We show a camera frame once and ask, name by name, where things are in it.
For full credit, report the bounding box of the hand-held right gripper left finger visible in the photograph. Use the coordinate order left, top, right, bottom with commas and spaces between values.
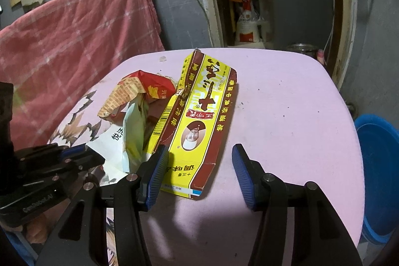
36, 144, 169, 266

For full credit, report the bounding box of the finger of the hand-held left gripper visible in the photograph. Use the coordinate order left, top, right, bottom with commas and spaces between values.
20, 151, 105, 176
15, 144, 87, 161

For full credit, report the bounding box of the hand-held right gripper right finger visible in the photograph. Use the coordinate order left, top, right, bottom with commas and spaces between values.
231, 143, 364, 266

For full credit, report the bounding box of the white printed plastic bag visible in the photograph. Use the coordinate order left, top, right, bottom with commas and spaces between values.
86, 126, 131, 174

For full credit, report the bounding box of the yellow and red carton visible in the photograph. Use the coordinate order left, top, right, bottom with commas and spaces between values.
152, 49, 240, 199

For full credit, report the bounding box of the blue plastic bucket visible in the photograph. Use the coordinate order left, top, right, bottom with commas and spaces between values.
354, 114, 399, 245

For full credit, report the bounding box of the pink floral tablecloth table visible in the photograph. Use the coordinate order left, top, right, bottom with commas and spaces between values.
47, 46, 365, 266

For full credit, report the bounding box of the red orange snack wrapper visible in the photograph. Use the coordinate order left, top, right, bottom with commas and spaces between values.
98, 70, 177, 121

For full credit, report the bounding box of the pink checked cloth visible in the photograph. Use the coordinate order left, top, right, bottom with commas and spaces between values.
0, 0, 166, 148

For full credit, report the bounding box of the steel pot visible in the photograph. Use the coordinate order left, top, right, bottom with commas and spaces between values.
287, 43, 315, 55

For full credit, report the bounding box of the white rice sack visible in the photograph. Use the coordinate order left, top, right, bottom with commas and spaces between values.
234, 0, 265, 47

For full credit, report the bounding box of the door frame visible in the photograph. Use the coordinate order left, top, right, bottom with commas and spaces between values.
196, 0, 359, 92

